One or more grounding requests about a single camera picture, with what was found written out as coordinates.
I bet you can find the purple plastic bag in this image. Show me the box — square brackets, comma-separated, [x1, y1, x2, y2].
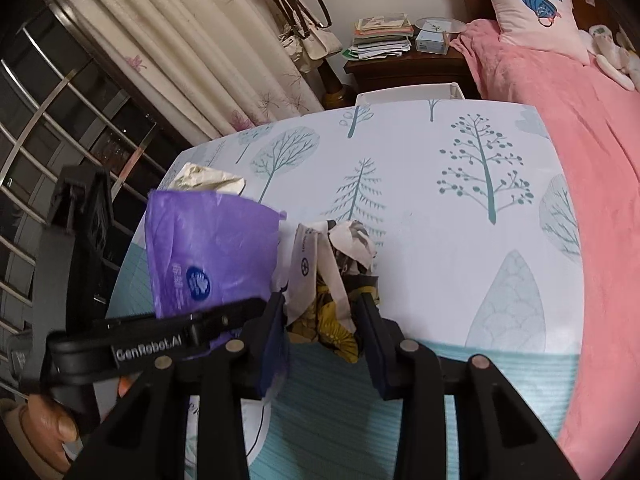
[144, 191, 282, 318]

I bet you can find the patterned wrapper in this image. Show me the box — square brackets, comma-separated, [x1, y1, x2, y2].
[273, 220, 378, 364]

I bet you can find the cream paper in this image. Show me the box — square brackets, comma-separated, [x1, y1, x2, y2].
[168, 162, 246, 196]

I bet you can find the person's left hand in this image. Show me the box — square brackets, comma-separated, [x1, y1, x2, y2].
[1, 393, 79, 479]

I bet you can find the white open box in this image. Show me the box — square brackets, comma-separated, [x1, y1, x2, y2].
[356, 82, 465, 106]

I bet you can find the wooden nightstand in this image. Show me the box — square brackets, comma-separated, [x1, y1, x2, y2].
[345, 48, 480, 110]

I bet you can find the pink bed blanket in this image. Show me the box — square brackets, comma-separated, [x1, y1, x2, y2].
[452, 20, 639, 479]

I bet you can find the cream floral curtain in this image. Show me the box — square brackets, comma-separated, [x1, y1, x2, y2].
[63, 0, 322, 145]

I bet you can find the small light-blue box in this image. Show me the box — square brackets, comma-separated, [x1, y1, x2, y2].
[414, 30, 449, 55]

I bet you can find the hanging cream handbag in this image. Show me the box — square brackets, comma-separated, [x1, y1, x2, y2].
[271, 0, 343, 74]

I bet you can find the stack of books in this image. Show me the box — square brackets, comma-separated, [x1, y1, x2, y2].
[342, 13, 414, 62]

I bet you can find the white plush toy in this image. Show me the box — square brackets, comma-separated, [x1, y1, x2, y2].
[579, 25, 639, 91]

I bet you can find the pink embroidered pillow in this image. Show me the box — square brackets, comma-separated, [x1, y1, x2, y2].
[490, 0, 590, 65]

